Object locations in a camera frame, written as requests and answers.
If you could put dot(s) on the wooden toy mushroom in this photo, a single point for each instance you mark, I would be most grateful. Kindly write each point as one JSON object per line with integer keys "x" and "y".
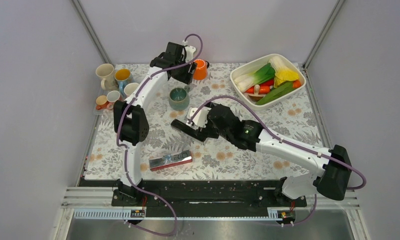
{"x": 255, "y": 96}

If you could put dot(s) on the orange toy carrot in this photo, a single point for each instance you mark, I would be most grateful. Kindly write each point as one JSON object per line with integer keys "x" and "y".
{"x": 267, "y": 86}

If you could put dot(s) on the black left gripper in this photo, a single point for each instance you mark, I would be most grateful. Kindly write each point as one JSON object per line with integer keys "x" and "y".
{"x": 186, "y": 77}

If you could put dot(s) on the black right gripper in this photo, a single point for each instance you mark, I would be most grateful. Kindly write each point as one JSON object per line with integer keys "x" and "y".
{"x": 207, "y": 131}

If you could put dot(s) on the white plastic basin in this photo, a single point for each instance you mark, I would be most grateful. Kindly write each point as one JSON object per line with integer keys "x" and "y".
{"x": 254, "y": 66}

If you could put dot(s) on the silver red stapler box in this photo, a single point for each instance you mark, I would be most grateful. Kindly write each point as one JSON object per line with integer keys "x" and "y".
{"x": 170, "y": 160}

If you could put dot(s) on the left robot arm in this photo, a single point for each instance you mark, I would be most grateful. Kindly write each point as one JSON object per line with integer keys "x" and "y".
{"x": 130, "y": 121}

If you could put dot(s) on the cream ceramic mug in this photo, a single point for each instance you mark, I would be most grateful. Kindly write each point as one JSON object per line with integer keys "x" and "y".
{"x": 105, "y": 72}

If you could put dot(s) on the light pink mug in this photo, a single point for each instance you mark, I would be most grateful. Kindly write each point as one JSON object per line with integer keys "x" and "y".
{"x": 130, "y": 89}

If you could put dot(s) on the salmon pink printed mug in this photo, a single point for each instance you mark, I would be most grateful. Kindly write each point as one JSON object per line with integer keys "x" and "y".
{"x": 112, "y": 97}

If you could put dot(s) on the floral tablecloth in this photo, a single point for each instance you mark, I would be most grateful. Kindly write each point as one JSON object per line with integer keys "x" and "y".
{"x": 216, "y": 159}

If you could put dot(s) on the small orange cup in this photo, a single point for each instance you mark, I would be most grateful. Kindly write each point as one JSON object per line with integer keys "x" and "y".
{"x": 101, "y": 102}

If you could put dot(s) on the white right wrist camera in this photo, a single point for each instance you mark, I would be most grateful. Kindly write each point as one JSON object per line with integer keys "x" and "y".
{"x": 200, "y": 119}

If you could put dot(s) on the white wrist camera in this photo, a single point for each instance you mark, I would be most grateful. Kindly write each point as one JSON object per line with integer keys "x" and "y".
{"x": 200, "y": 119}
{"x": 189, "y": 51}

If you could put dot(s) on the black rectangular box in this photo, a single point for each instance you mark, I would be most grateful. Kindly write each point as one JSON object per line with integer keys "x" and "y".
{"x": 178, "y": 126}

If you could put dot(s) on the green ceramic mug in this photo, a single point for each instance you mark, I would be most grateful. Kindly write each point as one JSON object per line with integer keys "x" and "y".
{"x": 179, "y": 98}

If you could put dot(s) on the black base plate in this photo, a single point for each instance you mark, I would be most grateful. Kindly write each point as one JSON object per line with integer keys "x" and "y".
{"x": 204, "y": 199}

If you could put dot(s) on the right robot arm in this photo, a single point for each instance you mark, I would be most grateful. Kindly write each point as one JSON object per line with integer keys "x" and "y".
{"x": 327, "y": 172}

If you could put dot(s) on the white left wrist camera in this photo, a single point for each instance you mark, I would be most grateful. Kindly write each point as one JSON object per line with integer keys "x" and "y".
{"x": 189, "y": 51}

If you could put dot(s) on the large orange mug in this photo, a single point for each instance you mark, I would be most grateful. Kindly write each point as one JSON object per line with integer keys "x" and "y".
{"x": 201, "y": 69}

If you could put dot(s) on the yellow toy cabbage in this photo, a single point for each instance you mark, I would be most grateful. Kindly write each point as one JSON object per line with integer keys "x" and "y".
{"x": 282, "y": 72}

